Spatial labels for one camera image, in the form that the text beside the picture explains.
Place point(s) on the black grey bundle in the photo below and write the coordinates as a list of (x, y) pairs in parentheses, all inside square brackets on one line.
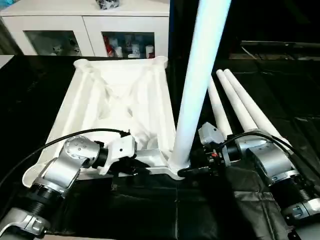
[(107, 4)]

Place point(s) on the white board strip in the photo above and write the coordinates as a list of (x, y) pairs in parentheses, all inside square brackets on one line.
[(5, 61)]

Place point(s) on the white glass-door cabinet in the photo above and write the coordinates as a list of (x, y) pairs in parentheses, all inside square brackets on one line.
[(50, 22)]

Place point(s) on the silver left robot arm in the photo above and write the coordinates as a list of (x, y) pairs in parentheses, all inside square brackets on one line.
[(62, 170)]

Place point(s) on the black television screen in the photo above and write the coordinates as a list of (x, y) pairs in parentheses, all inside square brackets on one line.
[(280, 22)]

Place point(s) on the white plastic table top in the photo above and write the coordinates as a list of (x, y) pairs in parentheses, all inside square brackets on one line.
[(82, 112)]

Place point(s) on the red white package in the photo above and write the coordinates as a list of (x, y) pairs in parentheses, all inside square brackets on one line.
[(107, 46)]

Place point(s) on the white plastic table leg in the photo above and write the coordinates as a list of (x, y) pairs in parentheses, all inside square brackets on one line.
[(250, 100), (235, 100), (220, 112), (200, 75)]

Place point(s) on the black work mat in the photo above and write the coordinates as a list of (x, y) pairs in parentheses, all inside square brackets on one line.
[(150, 212)]

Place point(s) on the dark blue black cabinet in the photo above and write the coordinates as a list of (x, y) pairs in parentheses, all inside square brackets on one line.
[(180, 25)]

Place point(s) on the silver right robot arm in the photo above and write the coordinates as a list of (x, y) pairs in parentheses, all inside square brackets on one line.
[(272, 160)]

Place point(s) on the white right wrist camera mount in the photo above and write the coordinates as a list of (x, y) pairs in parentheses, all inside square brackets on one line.
[(211, 135)]

